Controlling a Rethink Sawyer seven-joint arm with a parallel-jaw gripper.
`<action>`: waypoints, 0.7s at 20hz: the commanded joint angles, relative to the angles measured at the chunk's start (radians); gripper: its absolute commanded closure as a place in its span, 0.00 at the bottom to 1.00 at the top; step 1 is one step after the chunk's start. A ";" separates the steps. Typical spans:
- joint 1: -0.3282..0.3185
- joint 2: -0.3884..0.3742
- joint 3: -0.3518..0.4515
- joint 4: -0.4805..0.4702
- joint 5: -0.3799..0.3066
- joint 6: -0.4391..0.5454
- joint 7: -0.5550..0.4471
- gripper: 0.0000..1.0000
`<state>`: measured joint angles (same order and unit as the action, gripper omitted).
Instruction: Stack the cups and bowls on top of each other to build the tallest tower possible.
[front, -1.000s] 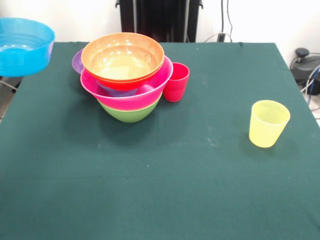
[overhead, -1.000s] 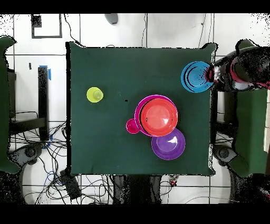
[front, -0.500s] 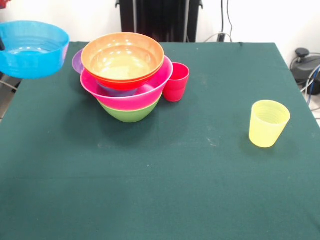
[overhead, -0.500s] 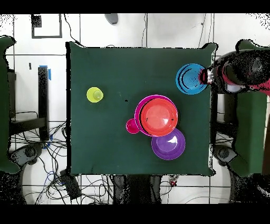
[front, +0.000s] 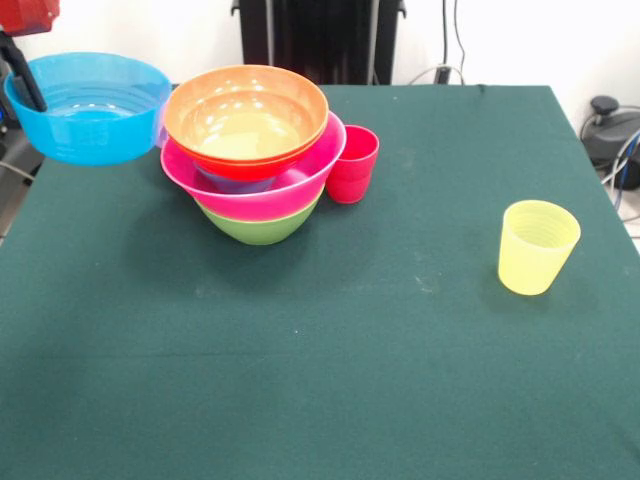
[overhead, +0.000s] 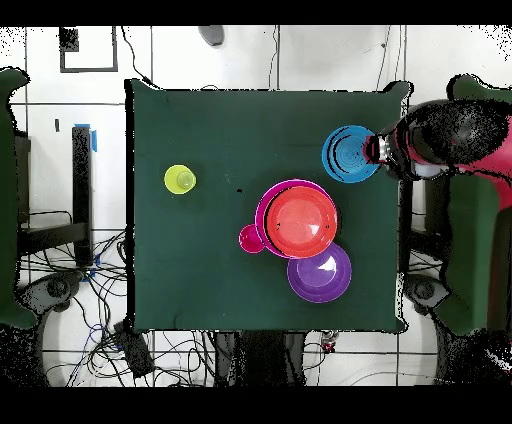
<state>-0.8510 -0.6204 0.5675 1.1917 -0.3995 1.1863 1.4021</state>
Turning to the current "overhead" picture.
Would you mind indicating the straight-sided blue bowl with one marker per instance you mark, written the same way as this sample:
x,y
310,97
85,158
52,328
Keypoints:
x,y
346,156

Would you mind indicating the orange bowl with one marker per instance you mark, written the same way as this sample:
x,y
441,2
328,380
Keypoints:
x,y
300,222

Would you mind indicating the large magenta bowl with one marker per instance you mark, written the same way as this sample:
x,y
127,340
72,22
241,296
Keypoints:
x,y
260,216

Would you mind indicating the yellow cup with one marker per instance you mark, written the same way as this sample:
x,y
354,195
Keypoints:
x,y
180,180

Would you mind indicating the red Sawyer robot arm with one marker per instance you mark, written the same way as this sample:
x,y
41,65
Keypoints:
x,y
460,136

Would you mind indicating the black box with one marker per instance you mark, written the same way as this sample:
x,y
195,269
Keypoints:
x,y
436,208

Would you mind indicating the green cloth covered table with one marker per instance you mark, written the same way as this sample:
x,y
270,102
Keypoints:
x,y
472,240
6,200

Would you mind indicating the purple bowl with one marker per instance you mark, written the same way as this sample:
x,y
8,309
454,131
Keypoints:
x,y
320,284

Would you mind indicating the red cup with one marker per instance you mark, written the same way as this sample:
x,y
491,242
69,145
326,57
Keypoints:
x,y
248,240

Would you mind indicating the dark green table cloth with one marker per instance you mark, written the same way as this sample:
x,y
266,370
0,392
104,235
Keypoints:
x,y
180,120

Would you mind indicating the person's foot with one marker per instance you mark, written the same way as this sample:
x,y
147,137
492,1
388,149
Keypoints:
x,y
212,35

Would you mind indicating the small red and grey item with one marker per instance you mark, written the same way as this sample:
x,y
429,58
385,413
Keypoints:
x,y
330,342

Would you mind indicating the black power strip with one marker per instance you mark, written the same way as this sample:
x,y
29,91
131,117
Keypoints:
x,y
136,352

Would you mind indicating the black pedestal foot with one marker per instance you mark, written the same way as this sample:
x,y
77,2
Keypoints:
x,y
56,288
424,290

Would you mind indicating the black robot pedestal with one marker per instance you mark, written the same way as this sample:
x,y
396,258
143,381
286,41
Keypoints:
x,y
260,360

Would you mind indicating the black post with blue tape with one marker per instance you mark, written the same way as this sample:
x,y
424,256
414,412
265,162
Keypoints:
x,y
82,192

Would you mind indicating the black square floor frame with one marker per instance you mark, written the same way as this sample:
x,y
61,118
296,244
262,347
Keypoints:
x,y
88,69

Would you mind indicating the black metal frame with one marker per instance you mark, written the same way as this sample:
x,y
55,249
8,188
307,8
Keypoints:
x,y
52,236

